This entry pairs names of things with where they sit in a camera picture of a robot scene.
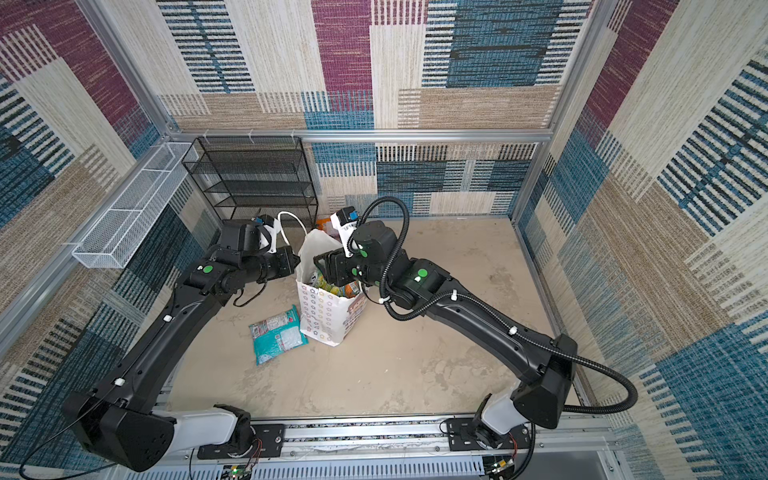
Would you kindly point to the black wire shelf rack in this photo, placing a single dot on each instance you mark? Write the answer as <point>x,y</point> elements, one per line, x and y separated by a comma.
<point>245,177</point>

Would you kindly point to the white wire wall basket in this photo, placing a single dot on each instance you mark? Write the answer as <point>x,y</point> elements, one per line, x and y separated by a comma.
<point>118,233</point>

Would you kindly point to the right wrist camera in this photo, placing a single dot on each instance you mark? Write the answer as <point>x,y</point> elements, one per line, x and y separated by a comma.
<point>344,221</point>

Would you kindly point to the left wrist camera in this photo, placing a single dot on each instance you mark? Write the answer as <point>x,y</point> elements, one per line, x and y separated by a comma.
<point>268,229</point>

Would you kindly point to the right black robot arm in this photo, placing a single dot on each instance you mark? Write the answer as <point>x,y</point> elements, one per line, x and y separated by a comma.
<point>419,285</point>

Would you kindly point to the orange candy bag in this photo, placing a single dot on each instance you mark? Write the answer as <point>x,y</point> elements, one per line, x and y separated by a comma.
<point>350,290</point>
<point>324,223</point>

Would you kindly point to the orange candy bag front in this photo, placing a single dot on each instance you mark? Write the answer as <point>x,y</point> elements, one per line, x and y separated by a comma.
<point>350,290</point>

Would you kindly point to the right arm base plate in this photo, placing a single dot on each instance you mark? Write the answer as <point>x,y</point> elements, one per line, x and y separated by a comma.
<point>468,434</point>

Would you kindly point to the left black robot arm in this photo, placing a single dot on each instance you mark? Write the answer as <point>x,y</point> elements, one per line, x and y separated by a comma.
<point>115,419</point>

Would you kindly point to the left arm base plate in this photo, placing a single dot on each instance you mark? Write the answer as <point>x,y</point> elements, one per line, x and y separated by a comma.
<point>257,441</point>

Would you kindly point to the orange candy bag by shelf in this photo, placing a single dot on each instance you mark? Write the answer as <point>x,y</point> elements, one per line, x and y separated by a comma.
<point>324,223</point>

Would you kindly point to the aluminium mounting rail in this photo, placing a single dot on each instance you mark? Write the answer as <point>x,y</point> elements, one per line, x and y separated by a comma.
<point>410,447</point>

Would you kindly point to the white paper bag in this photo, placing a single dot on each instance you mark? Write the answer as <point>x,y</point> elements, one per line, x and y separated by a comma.
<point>324,317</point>

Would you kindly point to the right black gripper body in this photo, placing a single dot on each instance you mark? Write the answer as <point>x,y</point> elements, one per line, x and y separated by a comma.
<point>350,269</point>

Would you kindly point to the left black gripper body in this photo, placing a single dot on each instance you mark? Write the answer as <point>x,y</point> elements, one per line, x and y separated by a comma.
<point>277,265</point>

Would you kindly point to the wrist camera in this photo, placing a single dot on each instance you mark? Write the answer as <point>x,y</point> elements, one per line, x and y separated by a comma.
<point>268,229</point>
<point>344,221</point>

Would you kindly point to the teal mint candy bag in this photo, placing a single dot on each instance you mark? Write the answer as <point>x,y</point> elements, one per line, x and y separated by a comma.
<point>277,335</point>

